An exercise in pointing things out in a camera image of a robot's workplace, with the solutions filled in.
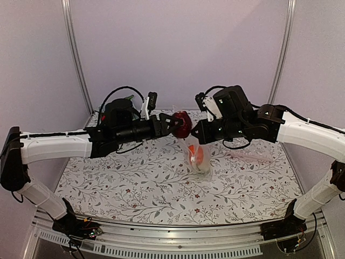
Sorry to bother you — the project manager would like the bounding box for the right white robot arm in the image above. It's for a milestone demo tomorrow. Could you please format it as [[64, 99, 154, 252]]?
[[191, 85, 344, 235]]

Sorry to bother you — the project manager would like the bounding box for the dark red apple toy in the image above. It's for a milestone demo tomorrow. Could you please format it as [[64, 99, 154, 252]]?
[[172, 111, 192, 139]]

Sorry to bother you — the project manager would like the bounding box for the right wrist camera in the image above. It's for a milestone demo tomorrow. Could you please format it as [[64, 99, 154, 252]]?
[[195, 92, 223, 122]]

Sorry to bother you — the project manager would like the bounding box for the floral patterned table mat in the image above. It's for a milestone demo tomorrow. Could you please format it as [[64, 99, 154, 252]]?
[[51, 108, 307, 226]]

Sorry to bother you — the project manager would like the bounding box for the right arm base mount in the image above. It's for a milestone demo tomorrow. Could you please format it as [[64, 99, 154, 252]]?
[[260, 199, 307, 253]]

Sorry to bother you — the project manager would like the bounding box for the white daikon radish toy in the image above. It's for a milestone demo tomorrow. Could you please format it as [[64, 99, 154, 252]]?
[[193, 163, 211, 175]]

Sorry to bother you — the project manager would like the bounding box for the right aluminium frame post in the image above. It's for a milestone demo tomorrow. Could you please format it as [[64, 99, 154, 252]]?
[[267, 0, 296, 104]]

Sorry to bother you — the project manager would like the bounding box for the aluminium frame post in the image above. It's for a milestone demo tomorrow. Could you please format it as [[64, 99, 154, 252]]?
[[267, 0, 296, 104], [61, 0, 94, 114]]

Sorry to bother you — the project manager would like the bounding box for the left aluminium frame post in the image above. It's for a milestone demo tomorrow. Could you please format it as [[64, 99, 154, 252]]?
[[61, 0, 94, 114]]

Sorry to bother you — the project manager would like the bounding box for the orange pepper toy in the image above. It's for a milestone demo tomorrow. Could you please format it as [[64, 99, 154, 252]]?
[[188, 145, 204, 166]]

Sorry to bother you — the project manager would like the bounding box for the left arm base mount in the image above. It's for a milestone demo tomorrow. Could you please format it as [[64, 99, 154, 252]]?
[[52, 198, 102, 240]]

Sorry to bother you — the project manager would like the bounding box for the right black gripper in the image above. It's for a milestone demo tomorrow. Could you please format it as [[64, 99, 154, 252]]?
[[191, 117, 247, 144]]

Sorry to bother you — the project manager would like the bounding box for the front aluminium rail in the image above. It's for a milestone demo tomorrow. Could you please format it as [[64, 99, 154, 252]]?
[[25, 211, 336, 258]]

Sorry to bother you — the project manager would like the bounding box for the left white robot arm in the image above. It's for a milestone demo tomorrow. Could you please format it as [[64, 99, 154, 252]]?
[[1, 97, 183, 234]]

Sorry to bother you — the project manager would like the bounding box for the clear zip bag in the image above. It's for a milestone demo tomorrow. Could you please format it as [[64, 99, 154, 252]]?
[[222, 138, 273, 162], [172, 105, 213, 181]]

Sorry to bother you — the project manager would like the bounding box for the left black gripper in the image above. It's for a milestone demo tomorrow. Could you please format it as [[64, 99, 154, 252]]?
[[115, 113, 183, 145]]

